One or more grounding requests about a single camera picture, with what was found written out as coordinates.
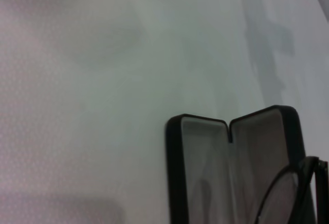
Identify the black glasses case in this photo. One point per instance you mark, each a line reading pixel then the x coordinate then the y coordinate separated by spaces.
pixel 177 170

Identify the black glasses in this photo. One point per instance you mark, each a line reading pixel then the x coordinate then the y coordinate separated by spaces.
pixel 307 166

